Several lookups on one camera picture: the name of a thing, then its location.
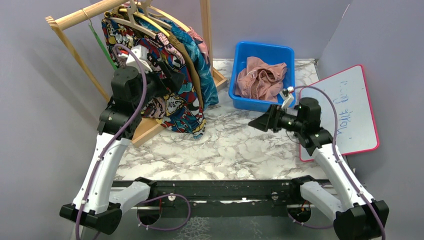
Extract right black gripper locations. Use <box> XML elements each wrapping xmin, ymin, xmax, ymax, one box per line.
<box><xmin>248</xmin><ymin>103</ymin><xmax>306</xmax><ymax>133</ymax></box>

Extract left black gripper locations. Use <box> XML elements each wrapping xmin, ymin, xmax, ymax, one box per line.
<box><xmin>133</xmin><ymin>59</ymin><xmax>185</xmax><ymax>111</ymax></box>

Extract green hanger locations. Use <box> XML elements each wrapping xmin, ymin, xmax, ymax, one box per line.
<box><xmin>88</xmin><ymin>20</ymin><xmax>118</xmax><ymax>70</ymax></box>

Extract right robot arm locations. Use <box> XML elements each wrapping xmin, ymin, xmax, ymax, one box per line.
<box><xmin>248</xmin><ymin>97</ymin><xmax>389</xmax><ymax>240</ymax></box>

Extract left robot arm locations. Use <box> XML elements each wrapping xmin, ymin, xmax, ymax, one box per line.
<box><xmin>59</xmin><ymin>62</ymin><xmax>185</xmax><ymax>239</ymax></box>

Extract mustard brown shorts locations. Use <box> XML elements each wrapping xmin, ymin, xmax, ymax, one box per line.
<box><xmin>132</xmin><ymin>13</ymin><xmax>205</xmax><ymax>110</ymax></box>

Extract comic print shorts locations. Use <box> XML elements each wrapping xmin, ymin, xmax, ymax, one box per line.
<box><xmin>101</xmin><ymin>7</ymin><xmax>219</xmax><ymax>139</ymax></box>

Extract teal patterned shorts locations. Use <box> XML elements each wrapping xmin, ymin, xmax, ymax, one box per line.
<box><xmin>137</xmin><ymin>18</ymin><xmax>219</xmax><ymax>117</ymax></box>

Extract pink floral shorts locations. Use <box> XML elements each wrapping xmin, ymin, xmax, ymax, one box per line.
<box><xmin>187</xmin><ymin>26</ymin><xmax>211</xmax><ymax>69</ymax></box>

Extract yellow hanger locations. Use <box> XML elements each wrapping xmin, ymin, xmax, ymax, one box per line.
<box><xmin>132</xmin><ymin>6</ymin><xmax>172</xmax><ymax>37</ymax></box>

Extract beige wooden hanger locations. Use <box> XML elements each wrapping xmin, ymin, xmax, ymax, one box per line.
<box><xmin>103</xmin><ymin>0</ymin><xmax>157</xmax><ymax>38</ymax></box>

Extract blue plastic bin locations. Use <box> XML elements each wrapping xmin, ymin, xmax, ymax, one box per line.
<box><xmin>228</xmin><ymin>41</ymin><xmax>296</xmax><ymax>112</ymax></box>

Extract pink framed whiteboard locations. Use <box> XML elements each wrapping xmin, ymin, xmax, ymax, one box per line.
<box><xmin>299</xmin><ymin>64</ymin><xmax>380</xmax><ymax>155</ymax></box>

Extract wooden clothes rack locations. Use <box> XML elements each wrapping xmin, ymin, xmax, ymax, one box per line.
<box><xmin>45</xmin><ymin>0</ymin><xmax>228</xmax><ymax>148</ymax></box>

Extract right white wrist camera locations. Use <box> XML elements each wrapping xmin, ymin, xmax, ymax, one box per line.
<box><xmin>280</xmin><ymin>86</ymin><xmax>295</xmax><ymax>110</ymax></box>

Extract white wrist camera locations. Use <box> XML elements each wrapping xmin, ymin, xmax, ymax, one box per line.
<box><xmin>280</xmin><ymin>86</ymin><xmax>295</xmax><ymax>110</ymax></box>
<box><xmin>118</xmin><ymin>45</ymin><xmax>153</xmax><ymax>73</ymax></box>

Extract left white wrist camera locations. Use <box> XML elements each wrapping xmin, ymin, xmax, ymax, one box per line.
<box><xmin>118</xmin><ymin>45</ymin><xmax>153</xmax><ymax>73</ymax></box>

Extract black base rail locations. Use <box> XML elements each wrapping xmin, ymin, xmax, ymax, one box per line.
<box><xmin>135</xmin><ymin>179</ymin><xmax>313</xmax><ymax>218</ymax></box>

